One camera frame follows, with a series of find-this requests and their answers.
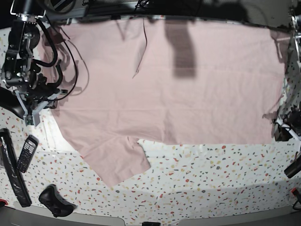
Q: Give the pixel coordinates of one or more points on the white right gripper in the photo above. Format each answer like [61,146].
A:
[34,101]

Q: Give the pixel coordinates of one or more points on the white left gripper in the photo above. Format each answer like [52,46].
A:
[283,132]

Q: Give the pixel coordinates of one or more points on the pink T-shirt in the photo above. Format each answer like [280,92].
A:
[168,81]

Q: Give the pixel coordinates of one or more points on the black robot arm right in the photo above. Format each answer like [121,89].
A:
[31,85]

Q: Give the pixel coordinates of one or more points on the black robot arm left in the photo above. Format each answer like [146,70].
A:
[288,122]

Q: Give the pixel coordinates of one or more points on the black cylinder tool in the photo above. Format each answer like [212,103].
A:
[292,169]

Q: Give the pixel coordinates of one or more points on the black handheld device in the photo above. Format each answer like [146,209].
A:
[10,102]

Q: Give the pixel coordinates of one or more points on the black remote control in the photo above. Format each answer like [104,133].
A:
[27,153]

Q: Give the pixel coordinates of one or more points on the black game controller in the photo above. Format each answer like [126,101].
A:
[53,201]

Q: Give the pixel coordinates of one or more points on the long black bar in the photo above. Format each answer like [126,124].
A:
[7,153]

